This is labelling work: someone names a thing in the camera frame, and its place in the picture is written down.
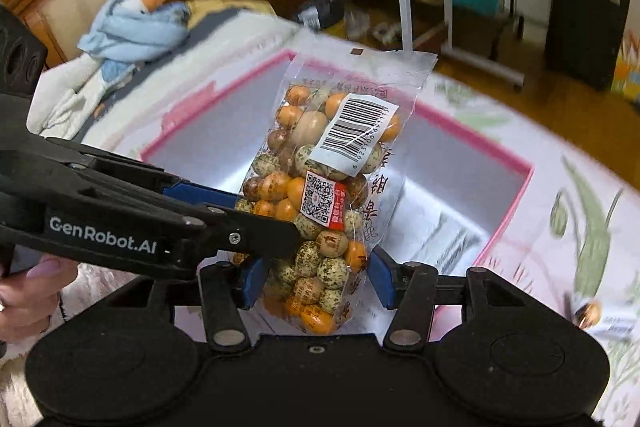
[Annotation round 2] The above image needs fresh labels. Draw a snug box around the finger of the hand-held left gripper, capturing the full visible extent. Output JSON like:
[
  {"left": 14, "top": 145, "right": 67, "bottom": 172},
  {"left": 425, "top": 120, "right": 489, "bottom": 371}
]
[
  {"left": 199, "top": 205, "right": 302, "bottom": 261},
  {"left": 44, "top": 136, "right": 243, "bottom": 214}
]

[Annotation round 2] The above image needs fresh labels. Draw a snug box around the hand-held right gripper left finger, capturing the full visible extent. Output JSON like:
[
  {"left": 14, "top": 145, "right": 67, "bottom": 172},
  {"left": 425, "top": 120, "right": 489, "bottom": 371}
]
[{"left": 149, "top": 256, "right": 267, "bottom": 352}]

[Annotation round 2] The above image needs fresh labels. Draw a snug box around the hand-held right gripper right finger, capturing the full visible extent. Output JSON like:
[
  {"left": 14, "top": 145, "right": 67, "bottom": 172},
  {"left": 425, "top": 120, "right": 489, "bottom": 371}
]
[{"left": 368, "top": 249, "right": 532, "bottom": 352}]

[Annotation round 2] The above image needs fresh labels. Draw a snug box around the clear bag of coated peanuts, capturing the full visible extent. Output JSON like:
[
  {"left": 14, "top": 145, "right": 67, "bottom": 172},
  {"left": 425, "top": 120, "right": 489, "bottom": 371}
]
[{"left": 231, "top": 48, "right": 435, "bottom": 339}]

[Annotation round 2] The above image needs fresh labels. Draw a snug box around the pink cardboard box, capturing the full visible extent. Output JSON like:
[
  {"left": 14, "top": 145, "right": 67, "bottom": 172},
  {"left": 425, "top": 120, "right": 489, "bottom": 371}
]
[{"left": 139, "top": 49, "right": 537, "bottom": 343}]

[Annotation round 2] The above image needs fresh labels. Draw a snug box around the person's left hand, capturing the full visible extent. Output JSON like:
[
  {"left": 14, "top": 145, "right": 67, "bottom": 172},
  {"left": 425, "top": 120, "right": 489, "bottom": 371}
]
[{"left": 0, "top": 256, "right": 80, "bottom": 349}]

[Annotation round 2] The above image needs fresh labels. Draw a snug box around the blue goose plush toy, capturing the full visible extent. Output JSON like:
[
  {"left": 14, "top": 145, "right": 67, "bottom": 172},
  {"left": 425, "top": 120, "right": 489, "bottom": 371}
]
[{"left": 76, "top": 0, "right": 194, "bottom": 120}]

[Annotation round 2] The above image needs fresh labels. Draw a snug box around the floral bed sheet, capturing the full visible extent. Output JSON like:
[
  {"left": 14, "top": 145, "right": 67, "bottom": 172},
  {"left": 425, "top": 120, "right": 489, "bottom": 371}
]
[{"left": 0, "top": 27, "right": 640, "bottom": 425}]

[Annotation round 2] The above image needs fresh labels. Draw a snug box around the white snack bar packet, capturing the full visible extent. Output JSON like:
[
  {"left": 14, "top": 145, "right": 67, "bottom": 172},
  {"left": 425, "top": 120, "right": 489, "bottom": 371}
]
[{"left": 569, "top": 298, "right": 640, "bottom": 344}]

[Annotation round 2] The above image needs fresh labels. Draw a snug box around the wooden overbed table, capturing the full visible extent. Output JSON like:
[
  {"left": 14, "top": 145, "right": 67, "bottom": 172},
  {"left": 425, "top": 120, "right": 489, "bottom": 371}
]
[{"left": 390, "top": 0, "right": 593, "bottom": 94}]

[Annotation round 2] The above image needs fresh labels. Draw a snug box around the black suitcase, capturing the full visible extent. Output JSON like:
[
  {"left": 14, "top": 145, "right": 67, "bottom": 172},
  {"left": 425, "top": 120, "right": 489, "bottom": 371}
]
[{"left": 544, "top": 0, "right": 632, "bottom": 92}]

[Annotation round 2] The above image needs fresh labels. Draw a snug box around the colourful gift bag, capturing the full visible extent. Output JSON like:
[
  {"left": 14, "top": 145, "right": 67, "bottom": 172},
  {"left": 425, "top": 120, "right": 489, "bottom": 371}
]
[{"left": 611, "top": 31, "right": 640, "bottom": 102}]

